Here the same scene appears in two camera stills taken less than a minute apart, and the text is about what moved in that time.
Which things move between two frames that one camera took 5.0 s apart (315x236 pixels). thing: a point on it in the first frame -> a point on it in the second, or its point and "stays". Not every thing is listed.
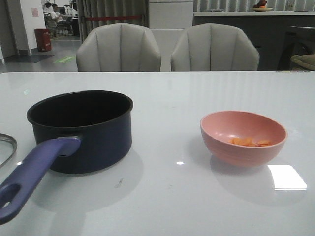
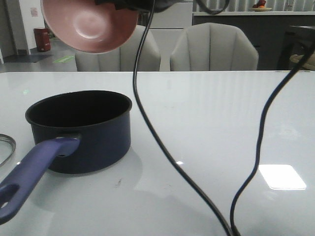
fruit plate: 261,7 stays
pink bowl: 217,128 -> 85,26
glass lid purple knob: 8,145 stays
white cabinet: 169,20 stays
